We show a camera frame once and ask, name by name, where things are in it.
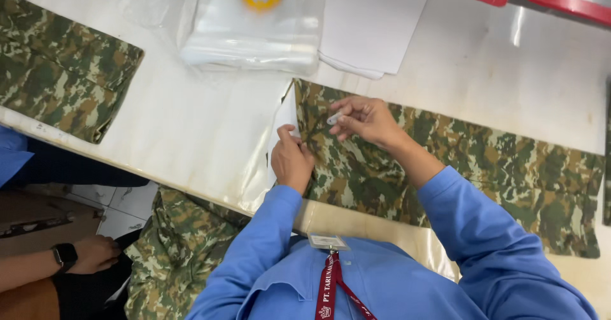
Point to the person's left hand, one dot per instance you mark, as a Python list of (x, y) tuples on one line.
[(291, 162)]

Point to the person's right hand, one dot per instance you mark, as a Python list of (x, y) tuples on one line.
[(370, 122)]

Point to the person's right fingers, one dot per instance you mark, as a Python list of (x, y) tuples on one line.
[(355, 104)]

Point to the person's left fingers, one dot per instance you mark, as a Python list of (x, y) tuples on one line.
[(288, 131)]

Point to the small white tag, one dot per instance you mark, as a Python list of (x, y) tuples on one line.
[(334, 117)]

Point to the camouflage trousers laid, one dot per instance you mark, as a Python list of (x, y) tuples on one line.
[(477, 167)]

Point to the white paper sheet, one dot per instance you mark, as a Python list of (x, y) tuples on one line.
[(285, 112)]

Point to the stack of white papers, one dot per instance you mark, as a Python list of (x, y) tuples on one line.
[(367, 24)]

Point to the stack of clear plastic bags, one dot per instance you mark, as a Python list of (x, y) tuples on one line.
[(253, 33)]

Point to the clear badge holder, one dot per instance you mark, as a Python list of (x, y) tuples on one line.
[(328, 241)]

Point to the heap of camouflage garments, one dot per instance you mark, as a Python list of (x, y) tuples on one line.
[(176, 253)]

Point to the person's blue shirt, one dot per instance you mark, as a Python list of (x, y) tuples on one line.
[(382, 286)]

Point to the folded camouflage garment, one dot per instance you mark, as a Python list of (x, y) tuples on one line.
[(57, 67)]

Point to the black wrist watch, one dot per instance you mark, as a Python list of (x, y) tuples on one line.
[(65, 256)]

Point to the camouflage garment edge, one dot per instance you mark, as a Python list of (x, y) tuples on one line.
[(607, 157)]

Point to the brown cardboard box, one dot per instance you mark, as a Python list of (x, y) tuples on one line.
[(43, 224)]

